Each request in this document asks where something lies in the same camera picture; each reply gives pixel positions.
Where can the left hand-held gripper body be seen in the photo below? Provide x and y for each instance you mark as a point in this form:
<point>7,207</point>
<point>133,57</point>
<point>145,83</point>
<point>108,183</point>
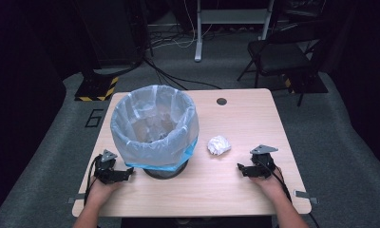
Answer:
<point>106,166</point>

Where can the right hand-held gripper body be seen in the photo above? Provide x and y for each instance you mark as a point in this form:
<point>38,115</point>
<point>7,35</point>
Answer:
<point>262,161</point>

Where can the person's left hand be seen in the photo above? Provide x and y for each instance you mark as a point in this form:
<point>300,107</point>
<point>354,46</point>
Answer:
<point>102,190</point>

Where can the person's right hand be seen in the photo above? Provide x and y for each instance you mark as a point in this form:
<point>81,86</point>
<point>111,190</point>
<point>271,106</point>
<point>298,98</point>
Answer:
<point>269,185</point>

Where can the crumpled white paper ball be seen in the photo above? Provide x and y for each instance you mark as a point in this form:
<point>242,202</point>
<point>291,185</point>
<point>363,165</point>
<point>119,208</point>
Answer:
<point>219,145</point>

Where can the bin with blue bag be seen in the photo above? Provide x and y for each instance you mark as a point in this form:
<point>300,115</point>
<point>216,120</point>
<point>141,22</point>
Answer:
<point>153,148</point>

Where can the black trash bin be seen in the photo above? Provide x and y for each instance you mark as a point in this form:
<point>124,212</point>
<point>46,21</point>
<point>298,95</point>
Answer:
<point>166,173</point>

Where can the black folding chair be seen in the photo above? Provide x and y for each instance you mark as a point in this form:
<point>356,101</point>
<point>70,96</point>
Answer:
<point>280,53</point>

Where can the black cabinet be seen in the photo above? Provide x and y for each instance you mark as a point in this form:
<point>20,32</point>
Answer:
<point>112,31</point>

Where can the grey metal table bracket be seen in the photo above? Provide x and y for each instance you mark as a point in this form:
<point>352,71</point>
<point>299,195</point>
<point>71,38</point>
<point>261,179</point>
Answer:
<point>74,199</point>
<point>305,195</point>

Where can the black yellow striped base plate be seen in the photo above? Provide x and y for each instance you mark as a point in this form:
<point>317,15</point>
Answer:
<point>96,88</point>

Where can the white metal desk frame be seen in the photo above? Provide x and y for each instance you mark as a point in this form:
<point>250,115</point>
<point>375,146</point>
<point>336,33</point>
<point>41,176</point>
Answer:
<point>231,15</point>

